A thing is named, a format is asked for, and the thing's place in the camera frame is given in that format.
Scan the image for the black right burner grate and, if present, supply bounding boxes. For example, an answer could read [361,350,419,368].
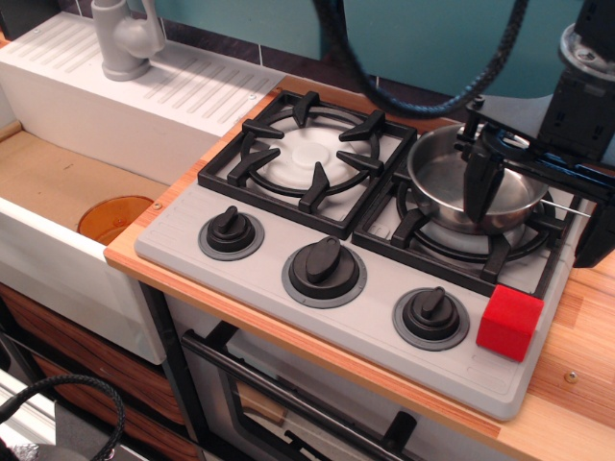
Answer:
[352,165,574,299]

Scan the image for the black stove knob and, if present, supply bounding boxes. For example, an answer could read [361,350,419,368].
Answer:
[392,286,470,352]
[282,236,367,309]
[197,206,265,261]

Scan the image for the grey toy faucet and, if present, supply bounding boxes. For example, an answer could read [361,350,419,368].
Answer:
[91,0,165,82]

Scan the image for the black braided foreground cable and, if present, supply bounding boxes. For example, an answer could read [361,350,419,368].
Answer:
[0,375,127,461]

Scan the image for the black left stove knob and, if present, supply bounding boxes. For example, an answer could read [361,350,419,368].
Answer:
[197,206,265,261]

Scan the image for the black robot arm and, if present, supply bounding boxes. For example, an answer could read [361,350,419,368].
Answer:
[457,1,614,268]

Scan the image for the white toy sink unit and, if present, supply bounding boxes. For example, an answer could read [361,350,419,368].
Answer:
[1,12,282,364]

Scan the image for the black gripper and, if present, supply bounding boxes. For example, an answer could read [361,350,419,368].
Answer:
[462,64,614,268]

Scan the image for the black burner grate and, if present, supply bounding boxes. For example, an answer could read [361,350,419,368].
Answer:
[352,165,574,299]
[198,91,417,239]

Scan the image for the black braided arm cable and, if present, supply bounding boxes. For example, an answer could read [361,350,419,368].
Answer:
[310,0,530,118]

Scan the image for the oven door with handle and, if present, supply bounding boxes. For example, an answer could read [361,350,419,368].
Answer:
[181,322,506,460]

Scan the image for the black right stove knob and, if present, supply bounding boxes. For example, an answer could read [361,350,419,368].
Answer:
[392,286,470,352]

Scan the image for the orange translucent plate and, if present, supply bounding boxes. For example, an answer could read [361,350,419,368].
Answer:
[77,195,153,245]

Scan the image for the small steel pan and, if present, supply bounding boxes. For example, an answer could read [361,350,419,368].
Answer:
[407,124,569,235]

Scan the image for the grey toy stove top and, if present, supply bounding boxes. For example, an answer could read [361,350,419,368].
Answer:
[133,90,585,423]

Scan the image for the black middle stove knob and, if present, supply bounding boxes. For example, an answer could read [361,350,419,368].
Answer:
[282,236,367,309]

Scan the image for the wooden drawer fronts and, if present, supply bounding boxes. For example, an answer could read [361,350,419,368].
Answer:
[1,286,203,460]

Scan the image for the red cube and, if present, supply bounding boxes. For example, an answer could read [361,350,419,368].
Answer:
[476,284,544,362]

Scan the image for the black left burner grate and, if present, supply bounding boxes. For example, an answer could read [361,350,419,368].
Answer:
[198,91,417,239]

